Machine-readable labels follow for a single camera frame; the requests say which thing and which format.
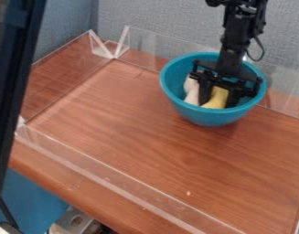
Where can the white red toy mushroom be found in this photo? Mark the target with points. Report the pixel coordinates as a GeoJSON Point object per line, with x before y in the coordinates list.
{"type": "Point", "coordinates": [191, 89]}

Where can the clear acrylic table barrier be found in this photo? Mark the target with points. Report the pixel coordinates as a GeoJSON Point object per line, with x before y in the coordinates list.
{"type": "Point", "coordinates": [106, 144]}

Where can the grey metal bracket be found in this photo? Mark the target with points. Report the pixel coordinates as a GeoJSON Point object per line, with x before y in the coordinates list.
{"type": "Point", "coordinates": [75, 222]}

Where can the yellow toy banana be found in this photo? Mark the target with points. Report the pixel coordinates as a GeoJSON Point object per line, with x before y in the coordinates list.
{"type": "Point", "coordinates": [218, 99]}

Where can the blue plastic bowl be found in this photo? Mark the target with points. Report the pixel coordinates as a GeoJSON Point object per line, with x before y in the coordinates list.
{"type": "Point", "coordinates": [173, 76]}

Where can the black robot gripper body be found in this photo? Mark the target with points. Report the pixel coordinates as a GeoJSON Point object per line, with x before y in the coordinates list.
{"type": "Point", "coordinates": [244, 23]}

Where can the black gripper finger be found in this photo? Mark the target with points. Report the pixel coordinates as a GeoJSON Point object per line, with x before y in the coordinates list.
{"type": "Point", "coordinates": [205, 92]}
{"type": "Point", "coordinates": [233, 99]}

